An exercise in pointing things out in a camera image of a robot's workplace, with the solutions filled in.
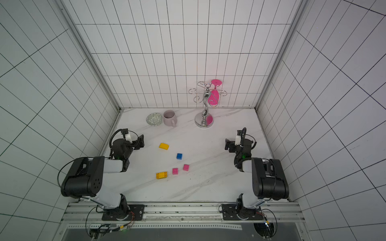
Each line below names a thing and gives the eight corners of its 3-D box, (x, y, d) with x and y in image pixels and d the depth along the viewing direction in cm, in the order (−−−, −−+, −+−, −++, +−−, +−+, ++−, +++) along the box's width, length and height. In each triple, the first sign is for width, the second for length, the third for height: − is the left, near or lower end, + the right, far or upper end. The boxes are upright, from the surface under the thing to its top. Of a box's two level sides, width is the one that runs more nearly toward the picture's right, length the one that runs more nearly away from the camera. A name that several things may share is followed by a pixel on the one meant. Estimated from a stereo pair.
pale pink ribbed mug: (163, 127, 109) (161, 122, 104) (165, 115, 117) (164, 109, 111) (176, 127, 109) (175, 122, 104) (177, 115, 117) (176, 109, 111)
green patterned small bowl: (146, 126, 110) (145, 122, 107) (149, 116, 116) (147, 112, 113) (161, 126, 110) (160, 122, 107) (163, 116, 116) (162, 112, 113)
